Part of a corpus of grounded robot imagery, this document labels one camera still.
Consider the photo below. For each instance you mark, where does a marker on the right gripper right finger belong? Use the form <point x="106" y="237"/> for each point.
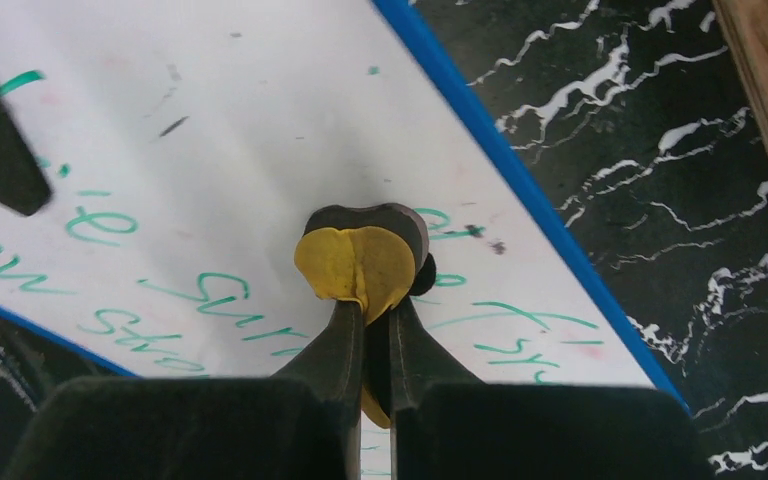
<point x="421" y="370"/>

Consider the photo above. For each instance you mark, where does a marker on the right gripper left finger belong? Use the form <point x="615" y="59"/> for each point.
<point x="328" y="375"/>

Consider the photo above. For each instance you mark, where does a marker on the yellow bone-shaped eraser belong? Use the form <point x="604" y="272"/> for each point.
<point x="376" y="257"/>

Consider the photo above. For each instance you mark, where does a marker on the blue framed whiteboard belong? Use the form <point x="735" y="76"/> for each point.
<point x="187" y="144"/>

